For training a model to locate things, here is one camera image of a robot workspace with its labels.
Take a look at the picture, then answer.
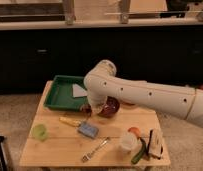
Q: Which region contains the yellow corn cob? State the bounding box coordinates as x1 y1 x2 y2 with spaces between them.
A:
59 117 81 127

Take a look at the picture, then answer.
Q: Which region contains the wooden table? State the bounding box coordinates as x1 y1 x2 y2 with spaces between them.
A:
19 80 172 171

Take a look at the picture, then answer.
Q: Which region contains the dark red bowl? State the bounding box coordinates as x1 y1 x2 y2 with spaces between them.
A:
99 97 120 118

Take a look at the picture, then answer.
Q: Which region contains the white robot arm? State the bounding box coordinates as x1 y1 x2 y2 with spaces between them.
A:
84 60 203 128

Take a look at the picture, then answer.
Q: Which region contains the grey triangular cloth piece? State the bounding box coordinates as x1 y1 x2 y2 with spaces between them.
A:
72 84 87 98

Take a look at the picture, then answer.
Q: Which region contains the dark red grape bunch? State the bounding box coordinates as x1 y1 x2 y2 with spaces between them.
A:
80 104 92 116

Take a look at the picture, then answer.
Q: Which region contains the black cabinet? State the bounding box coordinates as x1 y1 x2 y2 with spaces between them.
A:
0 26 203 94

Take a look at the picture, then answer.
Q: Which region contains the green plastic tray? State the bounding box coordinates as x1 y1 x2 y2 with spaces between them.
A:
44 75 89 112

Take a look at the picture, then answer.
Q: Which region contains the blue sponge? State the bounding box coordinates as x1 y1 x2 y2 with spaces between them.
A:
78 122 99 139

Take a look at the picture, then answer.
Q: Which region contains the black and white toy block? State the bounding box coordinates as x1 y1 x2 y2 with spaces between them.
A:
147 129 163 159

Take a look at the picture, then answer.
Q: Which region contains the orange round fruit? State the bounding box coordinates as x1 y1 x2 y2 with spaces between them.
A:
128 127 141 138

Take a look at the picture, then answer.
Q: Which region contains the green cucumber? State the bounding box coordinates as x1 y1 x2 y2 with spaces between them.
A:
131 138 146 164

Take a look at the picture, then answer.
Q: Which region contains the silver fork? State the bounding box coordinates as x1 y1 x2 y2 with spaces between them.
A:
81 137 111 163

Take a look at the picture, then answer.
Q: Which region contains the black stand on floor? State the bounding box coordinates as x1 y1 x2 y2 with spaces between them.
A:
0 135 11 171

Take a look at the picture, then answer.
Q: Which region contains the light green cup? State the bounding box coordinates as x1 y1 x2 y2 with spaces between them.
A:
31 124 48 141

